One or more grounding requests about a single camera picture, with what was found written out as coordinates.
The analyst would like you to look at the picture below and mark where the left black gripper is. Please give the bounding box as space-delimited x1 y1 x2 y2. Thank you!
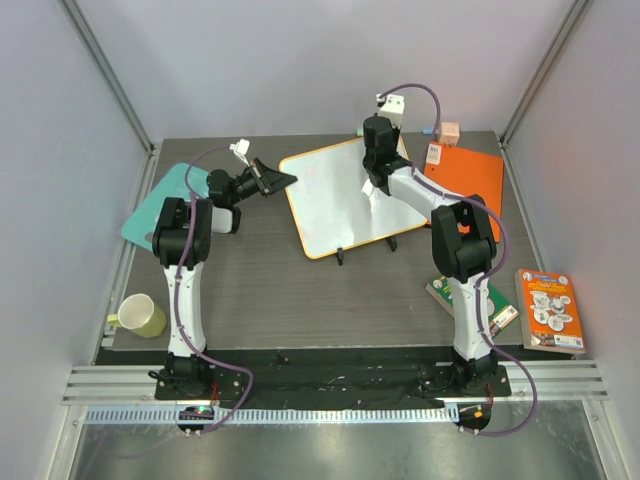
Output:
230 159 298 206

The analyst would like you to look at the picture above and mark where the yellow framed whiteboard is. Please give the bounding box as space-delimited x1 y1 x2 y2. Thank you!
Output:
279 137 426 260

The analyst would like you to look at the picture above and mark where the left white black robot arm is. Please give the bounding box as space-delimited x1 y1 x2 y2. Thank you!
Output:
149 158 298 400

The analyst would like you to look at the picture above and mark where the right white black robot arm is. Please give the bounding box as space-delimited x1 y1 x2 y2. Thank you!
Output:
363 114 498 395

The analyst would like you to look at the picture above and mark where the pink cube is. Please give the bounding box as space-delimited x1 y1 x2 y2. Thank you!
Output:
438 121 460 146

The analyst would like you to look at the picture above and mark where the orange folder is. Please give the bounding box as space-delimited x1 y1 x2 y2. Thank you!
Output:
424 143 504 216

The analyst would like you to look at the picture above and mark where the teal cutting board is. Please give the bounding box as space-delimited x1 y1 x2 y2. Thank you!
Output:
120 163 189 251

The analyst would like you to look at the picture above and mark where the pale yellow mug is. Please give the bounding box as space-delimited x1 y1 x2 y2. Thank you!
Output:
107 293 167 339

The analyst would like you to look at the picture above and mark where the green book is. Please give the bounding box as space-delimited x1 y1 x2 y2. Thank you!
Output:
425 276 519 338

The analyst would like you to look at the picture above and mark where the orange book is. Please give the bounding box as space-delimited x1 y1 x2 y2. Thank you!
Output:
514 269 586 355

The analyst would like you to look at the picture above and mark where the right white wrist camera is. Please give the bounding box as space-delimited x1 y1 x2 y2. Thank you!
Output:
376 94 405 130

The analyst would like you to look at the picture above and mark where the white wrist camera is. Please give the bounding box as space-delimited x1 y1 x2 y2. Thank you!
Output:
229 139 250 167
376 94 405 130

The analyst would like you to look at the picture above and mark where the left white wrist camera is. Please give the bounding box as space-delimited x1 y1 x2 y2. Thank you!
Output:
229 139 250 167

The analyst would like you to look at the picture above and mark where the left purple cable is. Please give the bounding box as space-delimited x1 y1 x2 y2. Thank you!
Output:
169 145 254 435

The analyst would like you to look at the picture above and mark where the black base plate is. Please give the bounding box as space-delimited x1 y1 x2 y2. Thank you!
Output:
148 347 512 411

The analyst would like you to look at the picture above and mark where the slotted grey cable duct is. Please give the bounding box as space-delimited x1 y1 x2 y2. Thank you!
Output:
84 405 459 426

